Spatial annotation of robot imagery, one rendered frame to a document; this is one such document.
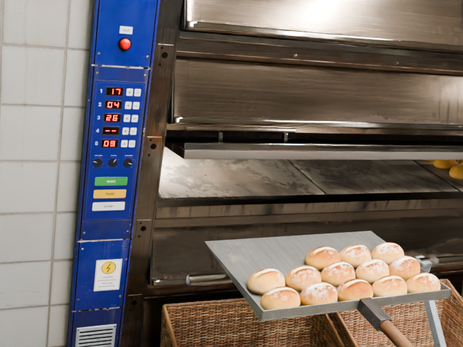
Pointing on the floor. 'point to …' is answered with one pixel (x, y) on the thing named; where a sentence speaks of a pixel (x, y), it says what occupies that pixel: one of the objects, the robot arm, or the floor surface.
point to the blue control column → (86, 266)
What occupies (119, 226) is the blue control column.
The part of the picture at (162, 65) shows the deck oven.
